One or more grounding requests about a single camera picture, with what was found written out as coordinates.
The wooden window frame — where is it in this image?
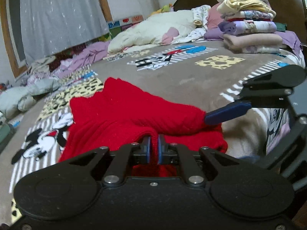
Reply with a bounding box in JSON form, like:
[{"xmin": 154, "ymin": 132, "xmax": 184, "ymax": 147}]
[{"xmin": 1, "ymin": 0, "xmax": 113, "ymax": 80}]

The purple patterned folded garment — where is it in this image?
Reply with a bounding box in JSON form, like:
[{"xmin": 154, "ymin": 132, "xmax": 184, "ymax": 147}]
[{"xmin": 218, "ymin": 20, "xmax": 277, "ymax": 35}]

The grey starry curtain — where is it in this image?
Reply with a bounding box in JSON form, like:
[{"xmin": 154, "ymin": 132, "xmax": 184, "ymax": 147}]
[{"xmin": 20, "ymin": 0, "xmax": 109, "ymax": 64}]

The pink small pillow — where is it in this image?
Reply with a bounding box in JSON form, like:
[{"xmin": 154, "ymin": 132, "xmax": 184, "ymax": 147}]
[{"xmin": 161, "ymin": 27, "xmax": 179, "ymax": 45}]

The cream white duvet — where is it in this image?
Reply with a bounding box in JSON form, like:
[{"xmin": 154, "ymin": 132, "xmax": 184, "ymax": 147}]
[{"xmin": 108, "ymin": 10, "xmax": 196, "ymax": 55}]

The colourful foam mat box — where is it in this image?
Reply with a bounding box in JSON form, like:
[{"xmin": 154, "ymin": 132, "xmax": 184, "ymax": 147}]
[{"xmin": 107, "ymin": 15, "xmax": 144, "ymax": 38}]

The purple crumpled sheet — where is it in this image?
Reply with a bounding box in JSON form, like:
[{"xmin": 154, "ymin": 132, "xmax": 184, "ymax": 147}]
[{"xmin": 52, "ymin": 41, "xmax": 110, "ymax": 78}]

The beige pink folded garment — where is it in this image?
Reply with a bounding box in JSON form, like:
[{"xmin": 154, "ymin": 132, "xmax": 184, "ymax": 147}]
[{"xmin": 223, "ymin": 33, "xmax": 283, "ymax": 53}]

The yellow folded garment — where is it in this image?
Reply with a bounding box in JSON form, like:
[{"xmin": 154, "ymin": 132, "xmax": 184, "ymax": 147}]
[{"xmin": 216, "ymin": 0, "xmax": 276, "ymax": 17}]

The cartoon mouse bed blanket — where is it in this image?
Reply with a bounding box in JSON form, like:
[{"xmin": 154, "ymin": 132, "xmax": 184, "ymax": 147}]
[{"xmin": 1, "ymin": 40, "xmax": 305, "ymax": 224}]

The red knitted sweater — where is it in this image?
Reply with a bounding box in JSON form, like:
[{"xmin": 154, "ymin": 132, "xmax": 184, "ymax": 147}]
[{"xmin": 59, "ymin": 77, "xmax": 228, "ymax": 177}]

